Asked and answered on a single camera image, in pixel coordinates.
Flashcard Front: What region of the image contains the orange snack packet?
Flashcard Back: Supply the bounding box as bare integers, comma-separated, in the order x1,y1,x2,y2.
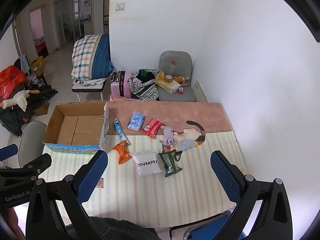
112,140,132,165

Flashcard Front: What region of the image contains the white ONMAX pouch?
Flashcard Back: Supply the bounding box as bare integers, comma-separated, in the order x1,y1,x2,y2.
131,151,162,177

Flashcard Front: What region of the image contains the light blue tube snack packet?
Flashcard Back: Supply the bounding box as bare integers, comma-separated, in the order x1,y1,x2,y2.
112,118,130,145

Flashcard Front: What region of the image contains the blue white tissue pack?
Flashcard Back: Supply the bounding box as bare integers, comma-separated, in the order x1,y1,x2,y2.
127,112,145,132

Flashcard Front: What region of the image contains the green snack packet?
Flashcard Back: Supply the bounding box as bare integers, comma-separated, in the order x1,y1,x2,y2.
159,150,182,178

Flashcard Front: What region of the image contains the red snack packet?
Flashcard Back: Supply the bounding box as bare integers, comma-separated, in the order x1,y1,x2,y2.
142,118,165,139

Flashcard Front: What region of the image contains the lilac sock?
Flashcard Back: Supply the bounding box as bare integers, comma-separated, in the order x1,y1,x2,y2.
161,126,177,146

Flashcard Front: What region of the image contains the grey office chair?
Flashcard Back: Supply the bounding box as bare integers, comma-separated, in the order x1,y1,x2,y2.
17,120,47,167

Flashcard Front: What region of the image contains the small brown cardboard box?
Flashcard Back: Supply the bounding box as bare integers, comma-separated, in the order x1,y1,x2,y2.
33,100,49,116

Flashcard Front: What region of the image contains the white goose plush toy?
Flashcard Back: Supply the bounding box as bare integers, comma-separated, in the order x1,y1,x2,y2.
1,90,40,112

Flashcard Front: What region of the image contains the red plastic bag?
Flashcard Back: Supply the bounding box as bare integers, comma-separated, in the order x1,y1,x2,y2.
0,65,28,102

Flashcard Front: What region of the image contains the open cardboard box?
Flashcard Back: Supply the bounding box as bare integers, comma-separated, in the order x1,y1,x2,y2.
43,102,110,154

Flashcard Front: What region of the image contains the white folding stool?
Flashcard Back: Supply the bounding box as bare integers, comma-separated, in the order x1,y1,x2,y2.
72,79,108,102

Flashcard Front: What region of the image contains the grey yellow scrub pad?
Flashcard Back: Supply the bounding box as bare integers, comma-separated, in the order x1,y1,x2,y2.
175,139,198,152

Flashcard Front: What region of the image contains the plaid folded quilt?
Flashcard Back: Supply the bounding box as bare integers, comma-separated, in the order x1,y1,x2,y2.
71,34,114,80

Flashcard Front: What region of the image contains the pink suitcase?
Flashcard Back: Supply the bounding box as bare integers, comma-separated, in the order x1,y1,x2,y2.
110,70,132,98

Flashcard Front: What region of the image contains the black white patterned bag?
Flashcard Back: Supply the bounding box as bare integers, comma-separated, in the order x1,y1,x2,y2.
127,69,159,101

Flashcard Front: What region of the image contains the yellow snack bag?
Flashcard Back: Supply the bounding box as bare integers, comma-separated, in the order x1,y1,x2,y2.
155,72,167,86

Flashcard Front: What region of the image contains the clear plastic bottle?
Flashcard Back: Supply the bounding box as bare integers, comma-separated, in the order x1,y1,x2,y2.
168,61,176,76

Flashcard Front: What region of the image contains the grey cushioned chair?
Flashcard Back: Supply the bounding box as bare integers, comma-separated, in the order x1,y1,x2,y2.
158,50,196,102

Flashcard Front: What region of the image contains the wall light switch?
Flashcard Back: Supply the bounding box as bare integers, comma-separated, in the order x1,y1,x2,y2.
115,2,125,11

